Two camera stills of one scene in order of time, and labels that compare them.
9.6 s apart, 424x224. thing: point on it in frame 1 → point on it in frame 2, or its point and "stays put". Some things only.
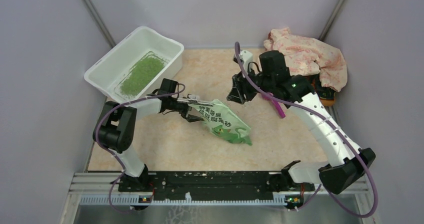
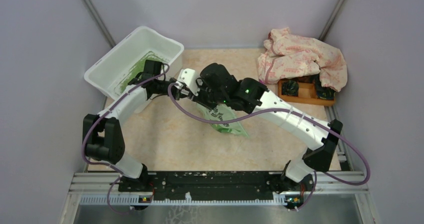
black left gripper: x=189 y=117 → x=173 y=80
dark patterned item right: x=325 y=93 stays put
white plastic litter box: x=136 y=67 stays put
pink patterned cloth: x=307 y=56 stays put
